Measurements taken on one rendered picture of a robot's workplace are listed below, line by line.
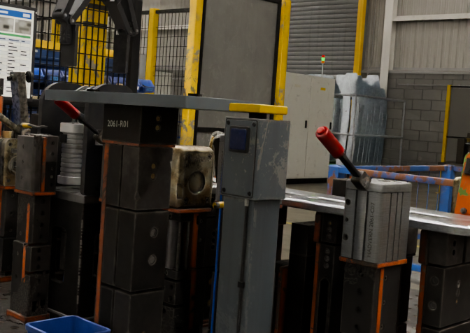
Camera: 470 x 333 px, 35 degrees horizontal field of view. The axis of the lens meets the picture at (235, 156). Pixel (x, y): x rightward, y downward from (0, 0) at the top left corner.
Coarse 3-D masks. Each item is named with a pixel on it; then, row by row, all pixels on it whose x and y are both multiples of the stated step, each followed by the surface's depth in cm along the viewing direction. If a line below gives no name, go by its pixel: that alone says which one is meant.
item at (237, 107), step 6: (234, 108) 105; (240, 108) 104; (246, 108) 104; (252, 108) 103; (258, 108) 102; (264, 108) 102; (270, 108) 103; (276, 108) 104; (282, 108) 105; (252, 114) 105; (258, 114) 105; (264, 114) 105; (276, 114) 106; (282, 114) 105
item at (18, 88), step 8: (16, 72) 182; (24, 72) 183; (16, 80) 183; (24, 80) 184; (32, 80) 186; (16, 88) 183; (24, 88) 184; (16, 96) 184; (24, 96) 184; (16, 104) 184; (24, 104) 184; (16, 112) 185; (24, 112) 184; (16, 120) 185; (24, 120) 184; (24, 128) 185; (16, 136) 186
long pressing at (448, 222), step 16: (288, 192) 147; (304, 192) 149; (304, 208) 131; (320, 208) 128; (336, 208) 126; (416, 208) 133; (416, 224) 116; (432, 224) 114; (448, 224) 112; (464, 224) 115
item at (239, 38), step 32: (192, 0) 459; (224, 0) 480; (256, 0) 506; (288, 0) 529; (192, 32) 459; (224, 32) 483; (256, 32) 508; (192, 64) 460; (224, 64) 486; (256, 64) 511; (224, 96) 489; (256, 96) 515; (192, 128) 465; (224, 128) 491
